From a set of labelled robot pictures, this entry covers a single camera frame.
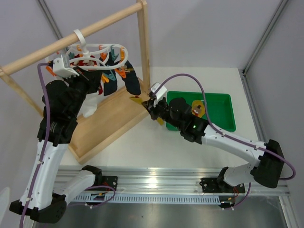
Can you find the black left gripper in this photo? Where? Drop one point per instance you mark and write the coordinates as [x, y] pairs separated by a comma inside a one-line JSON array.
[[92, 79]]

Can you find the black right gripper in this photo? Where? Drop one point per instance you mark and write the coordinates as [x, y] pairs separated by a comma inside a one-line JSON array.
[[152, 109]]

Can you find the yellow sock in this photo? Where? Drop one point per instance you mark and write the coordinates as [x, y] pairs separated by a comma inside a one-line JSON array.
[[198, 108], [139, 101]]

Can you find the white plastic clip hanger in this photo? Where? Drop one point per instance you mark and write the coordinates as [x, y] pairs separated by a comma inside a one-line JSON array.
[[109, 56]]

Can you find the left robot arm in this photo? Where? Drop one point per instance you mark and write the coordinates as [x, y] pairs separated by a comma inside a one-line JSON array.
[[63, 100]]

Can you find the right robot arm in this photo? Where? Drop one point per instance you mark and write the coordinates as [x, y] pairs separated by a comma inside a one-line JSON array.
[[264, 159]]

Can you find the red sock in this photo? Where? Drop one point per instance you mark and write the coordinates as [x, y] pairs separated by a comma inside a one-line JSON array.
[[89, 63]]

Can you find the wooden drying rack stand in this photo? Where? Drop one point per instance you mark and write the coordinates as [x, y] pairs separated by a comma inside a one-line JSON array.
[[116, 114]]

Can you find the green plastic tray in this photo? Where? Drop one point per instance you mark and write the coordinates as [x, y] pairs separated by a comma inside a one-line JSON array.
[[219, 107]]

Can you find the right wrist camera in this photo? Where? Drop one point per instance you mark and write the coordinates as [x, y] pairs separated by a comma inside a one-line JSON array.
[[157, 92]]

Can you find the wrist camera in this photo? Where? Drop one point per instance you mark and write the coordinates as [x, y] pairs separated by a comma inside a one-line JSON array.
[[60, 67], [157, 92]]

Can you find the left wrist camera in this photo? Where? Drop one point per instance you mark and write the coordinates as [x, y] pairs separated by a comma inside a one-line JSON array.
[[60, 67]]

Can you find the aluminium mounting rail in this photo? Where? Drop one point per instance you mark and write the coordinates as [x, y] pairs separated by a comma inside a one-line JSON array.
[[170, 186]]

